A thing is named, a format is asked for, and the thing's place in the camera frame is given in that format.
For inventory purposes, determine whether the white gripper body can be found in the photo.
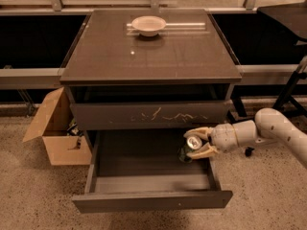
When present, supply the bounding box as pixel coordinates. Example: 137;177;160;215
210;124;238;152

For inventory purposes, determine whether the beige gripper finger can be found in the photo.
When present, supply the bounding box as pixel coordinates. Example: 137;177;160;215
187;143;219;160
183;126;213;141

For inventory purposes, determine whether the green soda can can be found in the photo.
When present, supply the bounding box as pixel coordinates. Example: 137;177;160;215
177;135;202;163

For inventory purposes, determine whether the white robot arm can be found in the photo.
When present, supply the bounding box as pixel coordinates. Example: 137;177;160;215
183;108;307;168

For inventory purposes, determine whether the scratched top drawer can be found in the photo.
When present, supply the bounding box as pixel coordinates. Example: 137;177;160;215
71;101;230;130

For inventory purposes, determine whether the open middle drawer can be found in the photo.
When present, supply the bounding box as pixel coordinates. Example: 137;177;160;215
73;129;233;213

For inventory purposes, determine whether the dark grey drawer cabinet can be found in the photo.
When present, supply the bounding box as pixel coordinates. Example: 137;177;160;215
63;10;238;144

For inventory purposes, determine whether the white bowl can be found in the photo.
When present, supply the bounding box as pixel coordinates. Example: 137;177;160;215
131;16;166;36

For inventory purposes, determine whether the open cardboard box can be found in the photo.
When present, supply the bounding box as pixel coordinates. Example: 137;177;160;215
23;88;92;166

